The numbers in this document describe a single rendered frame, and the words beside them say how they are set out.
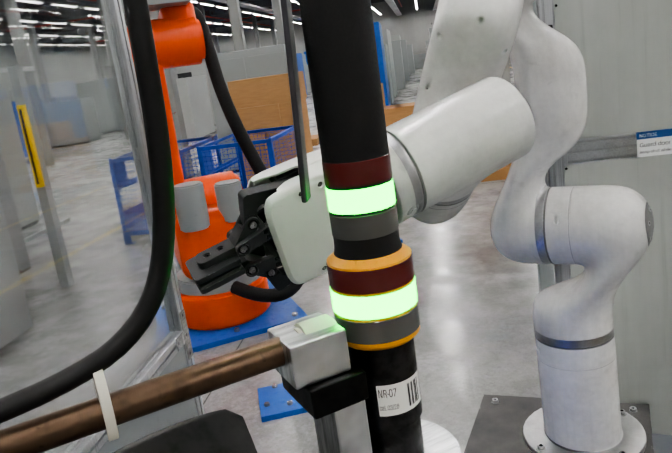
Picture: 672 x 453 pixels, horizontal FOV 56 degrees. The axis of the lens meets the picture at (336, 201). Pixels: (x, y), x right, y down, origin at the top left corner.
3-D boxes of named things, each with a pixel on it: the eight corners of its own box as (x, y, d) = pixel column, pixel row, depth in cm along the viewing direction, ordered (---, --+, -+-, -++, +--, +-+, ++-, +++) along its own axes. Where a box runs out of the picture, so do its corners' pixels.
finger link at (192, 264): (257, 231, 56) (186, 267, 54) (246, 203, 54) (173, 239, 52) (271, 249, 53) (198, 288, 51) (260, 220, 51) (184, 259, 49)
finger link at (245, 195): (328, 179, 56) (303, 234, 57) (251, 159, 51) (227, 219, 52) (334, 185, 55) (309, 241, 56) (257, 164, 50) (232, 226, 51)
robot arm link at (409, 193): (382, 193, 64) (357, 206, 63) (365, 117, 59) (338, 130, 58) (431, 232, 58) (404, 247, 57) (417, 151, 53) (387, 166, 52)
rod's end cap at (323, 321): (303, 332, 30) (340, 319, 31) (286, 319, 32) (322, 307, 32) (309, 371, 30) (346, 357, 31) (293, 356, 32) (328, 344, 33)
